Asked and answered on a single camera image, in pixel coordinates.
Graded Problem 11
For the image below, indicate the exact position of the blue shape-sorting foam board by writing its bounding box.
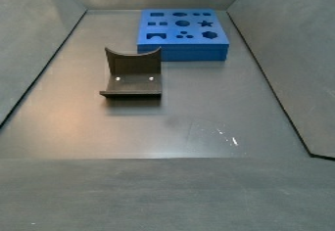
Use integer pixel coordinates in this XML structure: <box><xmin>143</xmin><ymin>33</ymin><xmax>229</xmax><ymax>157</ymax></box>
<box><xmin>136</xmin><ymin>9</ymin><xmax>229</xmax><ymax>62</ymax></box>

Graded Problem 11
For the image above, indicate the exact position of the black curved holder stand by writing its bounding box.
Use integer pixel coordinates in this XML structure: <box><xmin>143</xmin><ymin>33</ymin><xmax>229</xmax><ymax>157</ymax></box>
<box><xmin>100</xmin><ymin>48</ymin><xmax>163</xmax><ymax>98</ymax></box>

